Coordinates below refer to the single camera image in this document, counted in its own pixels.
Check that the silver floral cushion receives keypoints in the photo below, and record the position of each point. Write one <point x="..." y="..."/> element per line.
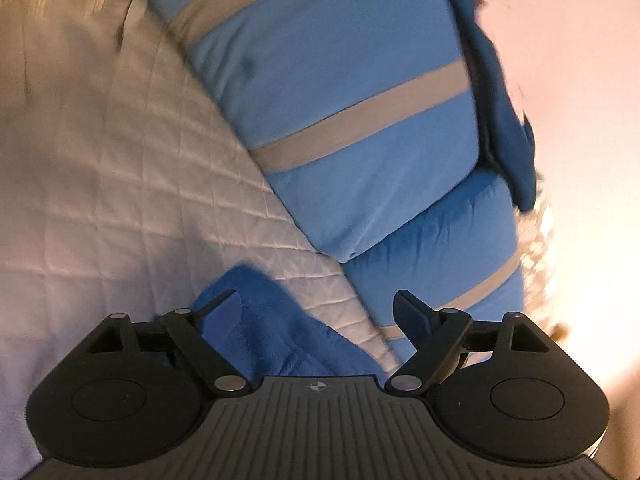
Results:
<point x="535" y="230"/>

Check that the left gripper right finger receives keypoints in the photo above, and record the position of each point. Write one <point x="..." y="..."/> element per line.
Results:
<point x="437" y="338"/>

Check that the grey quilted bedspread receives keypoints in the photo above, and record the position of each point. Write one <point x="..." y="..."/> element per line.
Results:
<point x="123" y="190"/>

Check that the blue striped cushion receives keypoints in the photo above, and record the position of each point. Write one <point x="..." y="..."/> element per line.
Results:
<point x="461" y="253"/>
<point x="359" y="113"/>

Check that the blue fleece jacket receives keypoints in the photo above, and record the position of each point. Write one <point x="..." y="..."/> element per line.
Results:
<point x="274" y="337"/>

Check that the right blue striped cushion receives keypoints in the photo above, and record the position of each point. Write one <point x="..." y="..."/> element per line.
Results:
<point x="461" y="253"/>

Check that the dark blue folded garment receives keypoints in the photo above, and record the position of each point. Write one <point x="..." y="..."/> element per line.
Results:
<point x="507" y="142"/>

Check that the left blue striped cushion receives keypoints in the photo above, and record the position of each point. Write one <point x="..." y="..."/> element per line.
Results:
<point x="359" y="113"/>

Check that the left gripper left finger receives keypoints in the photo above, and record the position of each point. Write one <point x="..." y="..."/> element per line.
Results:
<point x="197" y="336"/>

